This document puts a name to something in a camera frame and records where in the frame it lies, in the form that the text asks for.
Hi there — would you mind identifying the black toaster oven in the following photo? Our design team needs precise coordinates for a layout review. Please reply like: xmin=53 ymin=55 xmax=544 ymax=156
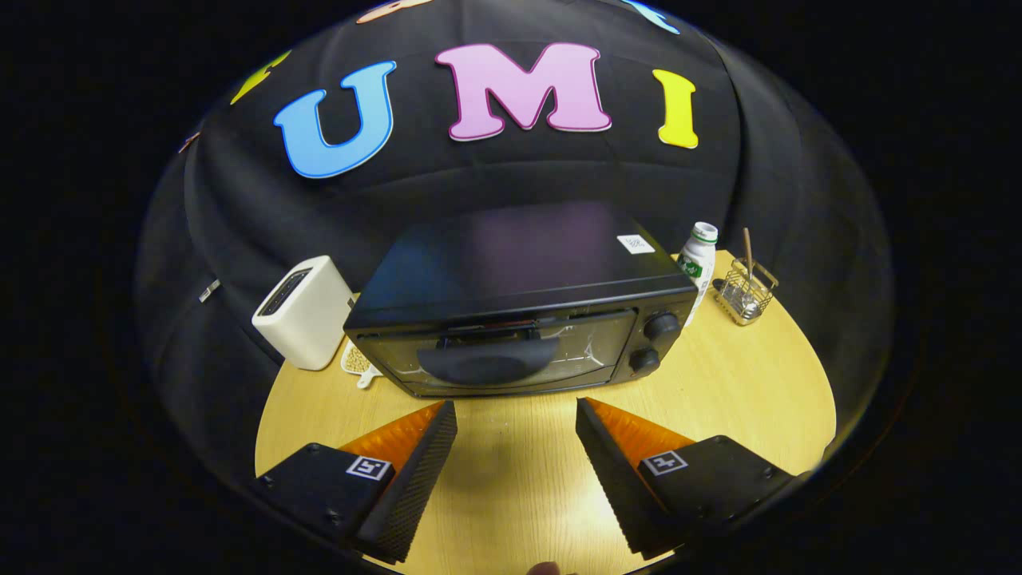
xmin=343 ymin=200 xmax=699 ymax=400

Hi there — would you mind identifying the white plastic drink bottle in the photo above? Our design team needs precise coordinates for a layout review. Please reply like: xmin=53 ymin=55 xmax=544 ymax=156
xmin=676 ymin=221 xmax=719 ymax=327

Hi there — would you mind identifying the white bread toaster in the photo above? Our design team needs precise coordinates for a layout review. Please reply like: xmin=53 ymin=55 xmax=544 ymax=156
xmin=252 ymin=255 xmax=355 ymax=371

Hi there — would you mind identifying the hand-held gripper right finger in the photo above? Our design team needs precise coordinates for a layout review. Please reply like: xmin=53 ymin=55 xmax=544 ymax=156
xmin=575 ymin=397 xmax=799 ymax=560

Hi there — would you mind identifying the white dish of beans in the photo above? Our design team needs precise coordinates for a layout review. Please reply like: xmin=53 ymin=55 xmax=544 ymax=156
xmin=341 ymin=339 xmax=384 ymax=390

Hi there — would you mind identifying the metal wire basket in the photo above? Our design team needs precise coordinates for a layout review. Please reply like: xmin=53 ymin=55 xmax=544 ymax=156
xmin=713 ymin=257 xmax=779 ymax=327

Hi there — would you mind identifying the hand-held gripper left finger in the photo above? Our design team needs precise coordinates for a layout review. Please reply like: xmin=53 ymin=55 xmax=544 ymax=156
xmin=252 ymin=400 xmax=458 ymax=565

